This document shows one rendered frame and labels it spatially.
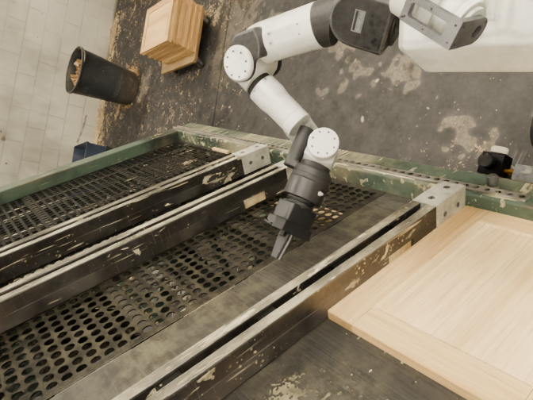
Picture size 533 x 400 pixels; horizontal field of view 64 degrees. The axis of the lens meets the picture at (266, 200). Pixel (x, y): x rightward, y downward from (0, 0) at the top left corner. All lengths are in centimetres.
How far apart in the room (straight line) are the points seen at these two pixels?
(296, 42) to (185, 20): 309
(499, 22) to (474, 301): 44
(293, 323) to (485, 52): 51
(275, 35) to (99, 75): 414
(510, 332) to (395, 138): 168
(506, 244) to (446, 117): 132
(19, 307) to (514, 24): 103
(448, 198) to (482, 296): 28
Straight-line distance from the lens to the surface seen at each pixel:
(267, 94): 96
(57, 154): 590
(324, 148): 89
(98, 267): 108
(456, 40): 60
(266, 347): 72
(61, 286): 107
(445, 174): 122
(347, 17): 83
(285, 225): 88
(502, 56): 72
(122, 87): 508
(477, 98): 221
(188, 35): 395
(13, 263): 129
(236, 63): 97
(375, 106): 247
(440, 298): 82
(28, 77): 595
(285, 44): 92
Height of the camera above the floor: 192
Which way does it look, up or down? 41 degrees down
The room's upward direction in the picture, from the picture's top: 79 degrees counter-clockwise
